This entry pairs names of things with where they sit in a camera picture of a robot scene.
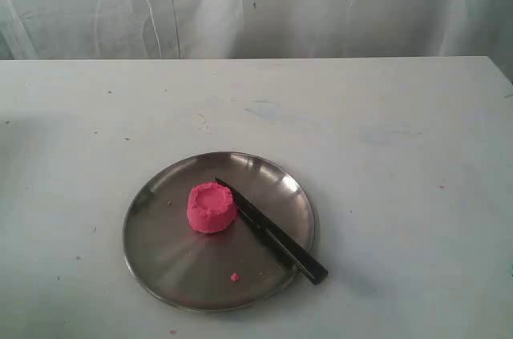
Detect white backdrop curtain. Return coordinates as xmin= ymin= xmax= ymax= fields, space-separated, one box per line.
xmin=1 ymin=0 xmax=512 ymax=65

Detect pink dough lump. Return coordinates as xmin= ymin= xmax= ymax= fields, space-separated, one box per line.
xmin=187 ymin=182 xmax=237 ymax=234

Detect black knife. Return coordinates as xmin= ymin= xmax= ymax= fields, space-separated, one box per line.
xmin=215 ymin=177 xmax=329 ymax=285

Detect round stainless steel plate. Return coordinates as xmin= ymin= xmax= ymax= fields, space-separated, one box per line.
xmin=123 ymin=151 xmax=317 ymax=312

